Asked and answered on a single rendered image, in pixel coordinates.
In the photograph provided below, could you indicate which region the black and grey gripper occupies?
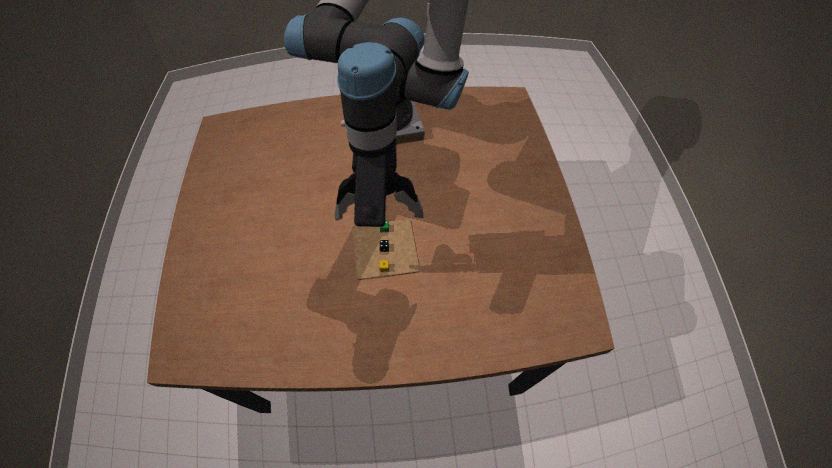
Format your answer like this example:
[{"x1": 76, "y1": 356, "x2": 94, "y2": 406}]
[{"x1": 335, "y1": 139, "x2": 424, "y2": 220}]

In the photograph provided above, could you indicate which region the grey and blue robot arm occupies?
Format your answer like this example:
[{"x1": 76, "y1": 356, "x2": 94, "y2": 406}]
[{"x1": 284, "y1": 0, "x2": 469, "y2": 227}]

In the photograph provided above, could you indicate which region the tan square mat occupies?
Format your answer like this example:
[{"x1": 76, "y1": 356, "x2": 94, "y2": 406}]
[{"x1": 352, "y1": 219, "x2": 420, "y2": 280}]

